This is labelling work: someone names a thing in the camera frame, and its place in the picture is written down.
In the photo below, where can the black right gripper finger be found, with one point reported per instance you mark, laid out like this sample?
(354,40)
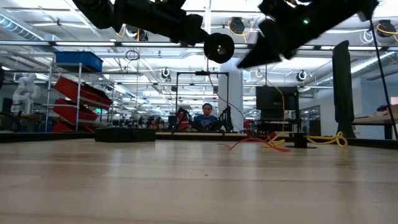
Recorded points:
(264,57)

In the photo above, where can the black spool one tape strip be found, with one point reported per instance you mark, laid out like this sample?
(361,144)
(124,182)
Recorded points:
(211,46)

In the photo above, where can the red black distant robot arm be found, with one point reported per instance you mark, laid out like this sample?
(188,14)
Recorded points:
(183,119)

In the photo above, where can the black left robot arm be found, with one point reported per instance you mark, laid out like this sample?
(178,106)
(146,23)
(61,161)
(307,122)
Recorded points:
(140,15)

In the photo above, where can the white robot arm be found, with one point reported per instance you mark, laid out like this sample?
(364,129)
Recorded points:
(25,93)

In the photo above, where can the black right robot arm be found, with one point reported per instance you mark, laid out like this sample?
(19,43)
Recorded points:
(335,12)

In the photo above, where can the black monitor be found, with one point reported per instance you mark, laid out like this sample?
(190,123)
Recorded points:
(273,99)

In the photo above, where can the white building column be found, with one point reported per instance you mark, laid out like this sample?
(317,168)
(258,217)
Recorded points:
(230,93)

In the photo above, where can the tall black pillar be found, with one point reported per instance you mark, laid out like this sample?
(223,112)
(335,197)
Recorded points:
(342,87)

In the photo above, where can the person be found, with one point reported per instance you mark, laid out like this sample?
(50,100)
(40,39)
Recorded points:
(205,119)

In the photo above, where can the blue plastic bin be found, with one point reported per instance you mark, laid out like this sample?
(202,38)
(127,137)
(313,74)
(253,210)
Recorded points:
(79,60)

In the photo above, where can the red plastic bin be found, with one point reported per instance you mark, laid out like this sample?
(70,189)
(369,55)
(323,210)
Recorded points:
(84,91)
(66,127)
(74,112)

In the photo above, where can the wooden rolling workbench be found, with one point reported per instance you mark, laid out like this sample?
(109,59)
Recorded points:
(373,119)

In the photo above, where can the black gantry frame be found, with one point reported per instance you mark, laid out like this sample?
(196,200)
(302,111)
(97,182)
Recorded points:
(202,73)

